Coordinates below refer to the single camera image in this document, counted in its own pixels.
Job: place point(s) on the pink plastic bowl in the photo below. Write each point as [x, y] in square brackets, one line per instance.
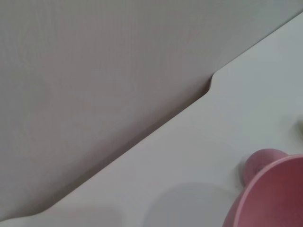
[272, 196]

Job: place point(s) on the pink peach toy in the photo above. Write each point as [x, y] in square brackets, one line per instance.
[260, 158]

